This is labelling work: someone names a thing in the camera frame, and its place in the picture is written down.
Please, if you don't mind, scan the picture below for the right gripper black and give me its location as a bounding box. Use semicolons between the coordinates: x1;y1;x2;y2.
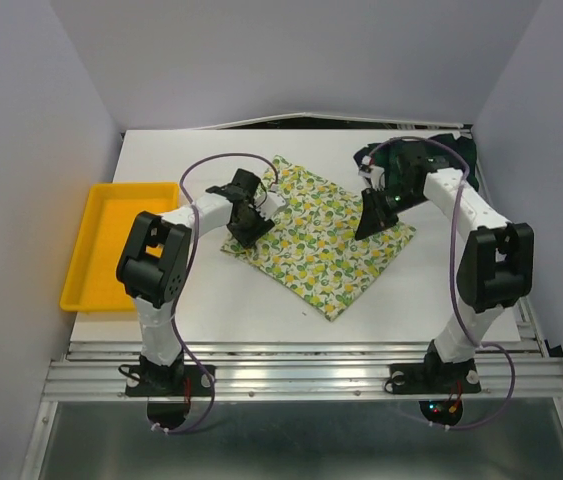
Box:
352;183;427;241

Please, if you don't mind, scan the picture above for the lemon print skirt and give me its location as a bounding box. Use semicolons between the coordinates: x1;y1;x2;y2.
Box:
221;156;416;322

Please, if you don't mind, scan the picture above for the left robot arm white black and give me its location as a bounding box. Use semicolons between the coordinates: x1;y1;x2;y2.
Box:
116;169;286;397

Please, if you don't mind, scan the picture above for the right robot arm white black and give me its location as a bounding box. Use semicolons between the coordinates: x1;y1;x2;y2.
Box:
354;136;534;395

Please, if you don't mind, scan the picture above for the dark green plaid skirt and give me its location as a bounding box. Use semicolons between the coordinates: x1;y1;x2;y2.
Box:
353;134;480;193

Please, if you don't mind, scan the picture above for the yellow plastic tray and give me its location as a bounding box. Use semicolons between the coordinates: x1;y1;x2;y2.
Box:
59;182;179;312

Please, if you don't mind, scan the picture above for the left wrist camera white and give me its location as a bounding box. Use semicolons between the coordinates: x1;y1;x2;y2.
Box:
254;191;287;220

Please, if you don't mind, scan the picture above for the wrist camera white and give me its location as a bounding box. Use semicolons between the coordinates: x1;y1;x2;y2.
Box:
254;191;287;220
358;156;385;191

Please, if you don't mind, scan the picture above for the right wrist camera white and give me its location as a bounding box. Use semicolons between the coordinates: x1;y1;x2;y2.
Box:
358;156;385;191

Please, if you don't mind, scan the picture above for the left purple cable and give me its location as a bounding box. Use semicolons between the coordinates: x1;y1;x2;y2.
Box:
150;152;280;436

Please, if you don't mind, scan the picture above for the purple cable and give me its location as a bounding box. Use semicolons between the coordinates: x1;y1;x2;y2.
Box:
150;152;280;436
365;137;516;433

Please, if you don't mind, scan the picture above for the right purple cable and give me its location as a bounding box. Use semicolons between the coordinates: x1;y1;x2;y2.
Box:
365;137;516;433

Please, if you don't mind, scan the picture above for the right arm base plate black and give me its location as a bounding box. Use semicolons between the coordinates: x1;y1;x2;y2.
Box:
389;361;482;397

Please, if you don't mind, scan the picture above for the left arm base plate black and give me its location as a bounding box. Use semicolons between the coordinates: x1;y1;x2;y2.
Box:
118;364;211;398

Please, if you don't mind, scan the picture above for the aluminium rail frame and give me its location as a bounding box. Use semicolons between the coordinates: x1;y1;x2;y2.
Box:
21;321;563;479

